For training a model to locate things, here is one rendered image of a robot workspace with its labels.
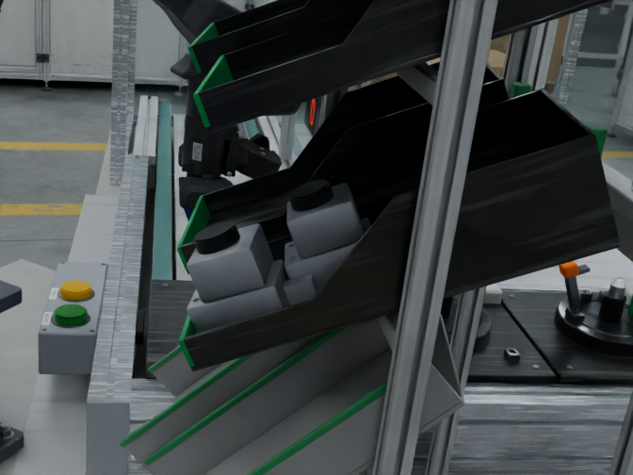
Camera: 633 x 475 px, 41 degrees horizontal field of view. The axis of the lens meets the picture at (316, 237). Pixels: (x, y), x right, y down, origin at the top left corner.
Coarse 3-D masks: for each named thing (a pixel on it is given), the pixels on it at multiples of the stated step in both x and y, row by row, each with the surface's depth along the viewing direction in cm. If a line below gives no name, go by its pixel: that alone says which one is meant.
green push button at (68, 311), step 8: (64, 304) 108; (72, 304) 108; (56, 312) 106; (64, 312) 106; (72, 312) 106; (80, 312) 106; (56, 320) 105; (64, 320) 105; (72, 320) 105; (80, 320) 105
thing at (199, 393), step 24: (312, 336) 71; (168, 360) 86; (240, 360) 72; (264, 360) 72; (168, 384) 87; (192, 384) 87; (216, 384) 73; (240, 384) 73; (168, 408) 74; (192, 408) 74; (216, 408) 74; (144, 432) 75; (168, 432) 75; (144, 456) 76
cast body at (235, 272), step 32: (224, 224) 57; (256, 224) 58; (192, 256) 56; (224, 256) 55; (256, 256) 55; (224, 288) 56; (256, 288) 56; (288, 288) 57; (192, 320) 57; (224, 320) 57
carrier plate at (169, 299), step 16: (160, 288) 115; (176, 288) 116; (192, 288) 116; (160, 304) 111; (176, 304) 111; (160, 320) 107; (176, 320) 107; (160, 336) 103; (176, 336) 104; (160, 352) 100
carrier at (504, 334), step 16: (496, 288) 123; (448, 304) 111; (496, 304) 122; (448, 320) 111; (480, 320) 113; (496, 320) 118; (512, 320) 118; (448, 336) 107; (480, 336) 109; (496, 336) 113; (512, 336) 114; (480, 352) 108; (496, 352) 109; (528, 352) 110; (480, 368) 105; (496, 368) 105; (512, 368) 106; (528, 368) 106; (544, 368) 107
